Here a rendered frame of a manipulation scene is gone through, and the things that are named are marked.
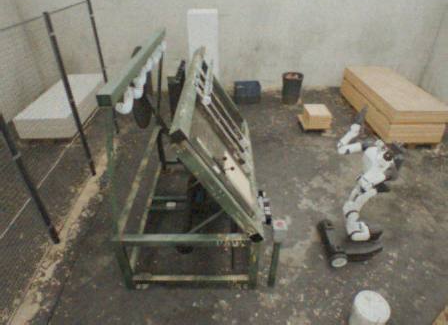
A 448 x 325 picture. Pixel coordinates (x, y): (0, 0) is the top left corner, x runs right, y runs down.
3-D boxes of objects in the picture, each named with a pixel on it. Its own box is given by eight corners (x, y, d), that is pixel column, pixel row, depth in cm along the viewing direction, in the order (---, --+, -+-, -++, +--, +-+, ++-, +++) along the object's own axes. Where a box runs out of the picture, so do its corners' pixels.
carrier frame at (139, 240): (256, 289, 311) (262, 237, 265) (127, 289, 312) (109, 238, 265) (244, 167, 493) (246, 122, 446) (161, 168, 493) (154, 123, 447)
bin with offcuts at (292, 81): (303, 105, 694) (307, 78, 657) (281, 105, 693) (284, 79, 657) (298, 96, 737) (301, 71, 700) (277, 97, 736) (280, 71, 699)
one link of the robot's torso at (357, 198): (349, 211, 334) (373, 181, 309) (355, 222, 319) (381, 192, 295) (338, 208, 331) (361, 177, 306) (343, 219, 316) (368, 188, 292)
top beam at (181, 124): (177, 145, 209) (188, 138, 206) (168, 134, 205) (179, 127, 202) (198, 57, 392) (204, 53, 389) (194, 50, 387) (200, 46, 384)
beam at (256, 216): (254, 244, 269) (264, 239, 266) (247, 236, 263) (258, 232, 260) (241, 127, 452) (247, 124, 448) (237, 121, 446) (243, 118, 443)
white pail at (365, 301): (383, 342, 263) (401, 317, 237) (352, 344, 263) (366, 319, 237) (370, 310, 290) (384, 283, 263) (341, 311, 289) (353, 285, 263)
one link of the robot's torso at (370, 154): (382, 168, 311) (392, 139, 291) (398, 189, 283) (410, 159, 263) (355, 169, 310) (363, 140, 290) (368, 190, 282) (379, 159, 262)
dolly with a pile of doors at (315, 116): (329, 133, 583) (333, 115, 561) (302, 134, 583) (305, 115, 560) (320, 119, 634) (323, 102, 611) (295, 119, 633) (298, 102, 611)
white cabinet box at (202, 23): (219, 111, 672) (217, 13, 557) (193, 111, 671) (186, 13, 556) (219, 100, 722) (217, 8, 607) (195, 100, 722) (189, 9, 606)
